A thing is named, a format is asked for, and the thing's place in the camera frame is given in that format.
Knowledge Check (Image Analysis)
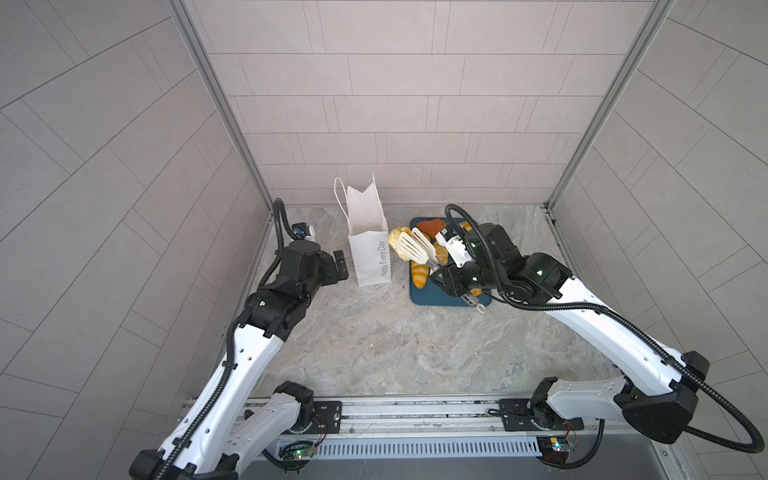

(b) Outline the right circuit board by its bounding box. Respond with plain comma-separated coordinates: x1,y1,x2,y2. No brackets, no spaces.
536,436,577,465

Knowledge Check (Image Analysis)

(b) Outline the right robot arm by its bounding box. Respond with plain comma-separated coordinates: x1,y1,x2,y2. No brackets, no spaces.
431,204,765,454

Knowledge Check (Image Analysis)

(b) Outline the circuit board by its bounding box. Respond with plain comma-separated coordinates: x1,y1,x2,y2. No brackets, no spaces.
280,440,317,462
536,436,577,465

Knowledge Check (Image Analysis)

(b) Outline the blue rectangular tray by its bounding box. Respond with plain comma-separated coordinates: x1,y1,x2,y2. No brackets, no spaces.
408,216,493,308

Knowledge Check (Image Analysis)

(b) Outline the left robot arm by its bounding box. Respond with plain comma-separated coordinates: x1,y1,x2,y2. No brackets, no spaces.
129,199,349,479

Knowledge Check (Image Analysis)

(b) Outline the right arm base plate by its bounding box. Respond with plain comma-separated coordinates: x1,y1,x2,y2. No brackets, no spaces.
498,398,584,432

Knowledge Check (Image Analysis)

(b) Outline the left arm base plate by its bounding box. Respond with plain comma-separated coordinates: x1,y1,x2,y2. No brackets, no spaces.
302,400,343,435

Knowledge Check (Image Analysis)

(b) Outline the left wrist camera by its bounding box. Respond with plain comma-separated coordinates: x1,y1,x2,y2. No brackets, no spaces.
291,222,315,241

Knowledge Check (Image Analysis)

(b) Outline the aluminium rail frame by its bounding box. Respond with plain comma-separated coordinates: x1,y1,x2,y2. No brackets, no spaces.
161,392,685,480

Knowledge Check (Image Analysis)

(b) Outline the reddish brown croissant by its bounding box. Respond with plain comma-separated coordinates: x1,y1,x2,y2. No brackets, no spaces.
415,218,446,242

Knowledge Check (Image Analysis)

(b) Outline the striped bun lower left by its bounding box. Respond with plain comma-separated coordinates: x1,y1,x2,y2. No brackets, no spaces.
410,261,431,290

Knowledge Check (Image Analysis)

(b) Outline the braided pastry bread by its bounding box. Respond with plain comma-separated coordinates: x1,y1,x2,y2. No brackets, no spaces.
433,242,450,265

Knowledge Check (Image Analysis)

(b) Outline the white paper bag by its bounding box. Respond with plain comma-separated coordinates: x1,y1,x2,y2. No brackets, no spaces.
333,176,391,287

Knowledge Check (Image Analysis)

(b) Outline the left circuit board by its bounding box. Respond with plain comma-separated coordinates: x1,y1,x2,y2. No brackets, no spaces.
280,440,317,462

